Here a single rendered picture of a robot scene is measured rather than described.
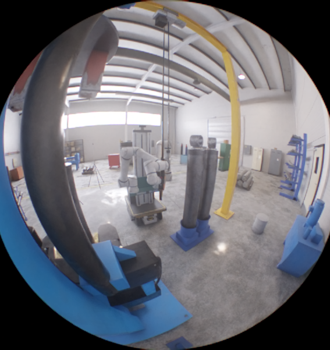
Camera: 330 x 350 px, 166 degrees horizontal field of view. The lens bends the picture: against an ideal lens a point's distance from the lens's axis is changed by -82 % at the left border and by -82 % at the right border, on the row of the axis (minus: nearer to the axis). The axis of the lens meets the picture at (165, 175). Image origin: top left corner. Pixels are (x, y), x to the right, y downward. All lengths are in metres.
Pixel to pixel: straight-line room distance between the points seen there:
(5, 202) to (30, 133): 0.11
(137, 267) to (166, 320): 0.99
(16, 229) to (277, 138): 10.62
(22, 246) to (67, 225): 0.11
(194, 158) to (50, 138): 1.28
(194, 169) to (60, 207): 1.29
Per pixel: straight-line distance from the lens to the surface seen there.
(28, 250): 0.26
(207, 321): 1.60
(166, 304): 1.43
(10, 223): 0.24
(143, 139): 2.10
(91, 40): 0.75
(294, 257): 2.10
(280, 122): 10.68
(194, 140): 1.35
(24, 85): 0.68
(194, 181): 1.39
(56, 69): 0.23
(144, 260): 0.53
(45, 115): 0.19
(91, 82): 0.64
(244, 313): 1.77
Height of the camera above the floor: 1.53
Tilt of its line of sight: 16 degrees down
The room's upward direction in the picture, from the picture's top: 1 degrees clockwise
